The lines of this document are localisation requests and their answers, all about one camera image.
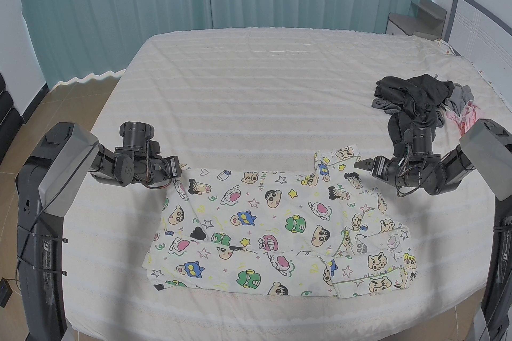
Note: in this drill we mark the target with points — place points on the bed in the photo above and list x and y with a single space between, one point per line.
260 83

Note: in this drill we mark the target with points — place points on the black chest of drawers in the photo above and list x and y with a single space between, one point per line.
8 119

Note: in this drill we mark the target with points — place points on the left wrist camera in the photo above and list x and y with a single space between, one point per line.
155 147

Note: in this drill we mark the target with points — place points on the black garment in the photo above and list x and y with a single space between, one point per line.
416 99

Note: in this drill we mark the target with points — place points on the small black box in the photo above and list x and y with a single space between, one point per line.
4 293

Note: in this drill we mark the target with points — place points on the white printed pyjama top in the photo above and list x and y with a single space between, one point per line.
260 219

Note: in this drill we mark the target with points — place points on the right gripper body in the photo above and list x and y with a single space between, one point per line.
383 169

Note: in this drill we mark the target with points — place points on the grey bedside table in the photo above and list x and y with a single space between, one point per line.
416 23

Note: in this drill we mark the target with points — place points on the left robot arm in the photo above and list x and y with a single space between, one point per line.
64 155

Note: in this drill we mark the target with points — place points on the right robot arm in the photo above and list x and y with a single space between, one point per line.
484 147

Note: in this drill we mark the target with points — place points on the grey garment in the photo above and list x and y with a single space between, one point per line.
460 97

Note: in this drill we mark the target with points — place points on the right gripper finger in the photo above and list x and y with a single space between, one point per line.
366 165

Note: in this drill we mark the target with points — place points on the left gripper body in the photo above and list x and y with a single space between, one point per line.
172 168

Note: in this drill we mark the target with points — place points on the pink garment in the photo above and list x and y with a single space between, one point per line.
470 117

